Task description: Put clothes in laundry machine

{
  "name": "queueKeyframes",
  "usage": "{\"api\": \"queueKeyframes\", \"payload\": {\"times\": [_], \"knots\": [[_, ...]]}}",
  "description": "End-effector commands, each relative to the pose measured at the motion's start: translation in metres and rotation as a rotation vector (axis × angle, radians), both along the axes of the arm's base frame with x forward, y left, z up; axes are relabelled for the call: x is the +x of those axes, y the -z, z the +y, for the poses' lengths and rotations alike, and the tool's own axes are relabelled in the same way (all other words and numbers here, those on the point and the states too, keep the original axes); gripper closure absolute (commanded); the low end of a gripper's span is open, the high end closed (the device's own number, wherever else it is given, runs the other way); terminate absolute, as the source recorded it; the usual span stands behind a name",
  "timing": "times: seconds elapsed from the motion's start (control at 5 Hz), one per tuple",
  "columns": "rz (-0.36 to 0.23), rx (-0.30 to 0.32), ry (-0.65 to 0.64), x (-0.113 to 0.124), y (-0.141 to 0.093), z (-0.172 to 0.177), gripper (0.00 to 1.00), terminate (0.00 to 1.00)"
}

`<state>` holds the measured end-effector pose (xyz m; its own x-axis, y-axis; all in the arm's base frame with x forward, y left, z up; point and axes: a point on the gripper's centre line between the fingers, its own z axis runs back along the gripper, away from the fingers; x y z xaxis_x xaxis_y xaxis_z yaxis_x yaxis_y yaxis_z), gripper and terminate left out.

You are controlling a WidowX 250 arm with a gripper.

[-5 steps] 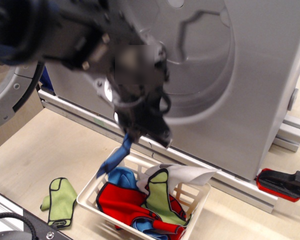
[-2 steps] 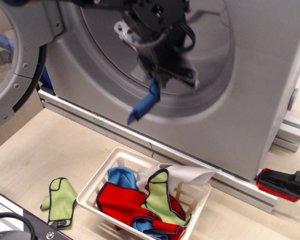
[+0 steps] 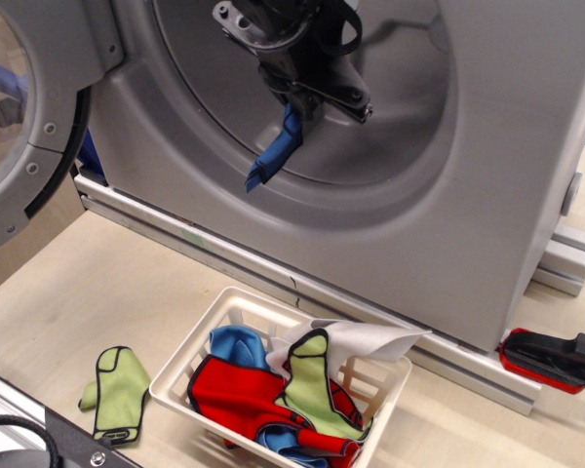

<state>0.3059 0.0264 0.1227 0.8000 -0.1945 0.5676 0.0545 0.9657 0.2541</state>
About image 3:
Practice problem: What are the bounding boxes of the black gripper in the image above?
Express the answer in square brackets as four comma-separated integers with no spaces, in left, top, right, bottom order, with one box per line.
[212,1,371,139]

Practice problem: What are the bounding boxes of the blue felt jeans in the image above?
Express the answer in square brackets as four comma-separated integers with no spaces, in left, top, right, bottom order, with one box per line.
[245,103,303,193]

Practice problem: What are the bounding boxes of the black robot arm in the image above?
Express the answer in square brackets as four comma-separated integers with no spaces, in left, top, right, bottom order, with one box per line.
[212,1,371,130]

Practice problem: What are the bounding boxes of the grey toy washing machine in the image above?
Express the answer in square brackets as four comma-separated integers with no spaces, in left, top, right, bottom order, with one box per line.
[91,1,585,350]

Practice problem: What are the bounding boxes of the white plastic laundry basket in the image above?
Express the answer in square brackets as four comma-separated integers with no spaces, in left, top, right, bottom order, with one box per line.
[150,287,412,467]

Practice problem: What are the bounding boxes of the white felt cloth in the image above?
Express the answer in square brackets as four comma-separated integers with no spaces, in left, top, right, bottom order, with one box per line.
[265,319,431,379]

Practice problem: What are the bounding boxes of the blue felt cloth in basket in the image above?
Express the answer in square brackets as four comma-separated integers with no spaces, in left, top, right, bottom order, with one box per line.
[210,325,269,371]

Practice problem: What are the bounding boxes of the grey round washer door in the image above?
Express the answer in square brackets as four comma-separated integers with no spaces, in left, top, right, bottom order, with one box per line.
[0,1,123,247]

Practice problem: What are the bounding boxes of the green felt sock in basket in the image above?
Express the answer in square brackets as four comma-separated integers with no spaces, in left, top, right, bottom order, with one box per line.
[276,329,370,442]

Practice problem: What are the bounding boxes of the red felt shirt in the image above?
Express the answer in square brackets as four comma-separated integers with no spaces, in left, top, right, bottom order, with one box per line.
[187,355,361,467]

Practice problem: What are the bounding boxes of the green felt sock on table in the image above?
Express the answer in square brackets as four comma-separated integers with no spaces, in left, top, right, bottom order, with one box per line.
[78,346,151,447]

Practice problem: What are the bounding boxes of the red black clamp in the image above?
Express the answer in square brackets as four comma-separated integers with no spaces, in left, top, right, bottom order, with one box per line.
[499,329,585,395]

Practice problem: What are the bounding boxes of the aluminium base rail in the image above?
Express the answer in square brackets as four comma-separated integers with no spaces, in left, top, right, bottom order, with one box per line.
[75,175,585,414]

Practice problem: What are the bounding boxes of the black mount plate with cable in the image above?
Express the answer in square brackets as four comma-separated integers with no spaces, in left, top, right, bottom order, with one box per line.
[0,411,137,468]

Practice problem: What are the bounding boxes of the aluminium table edge rail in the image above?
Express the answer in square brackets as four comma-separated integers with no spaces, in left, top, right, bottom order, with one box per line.
[0,377,46,451]

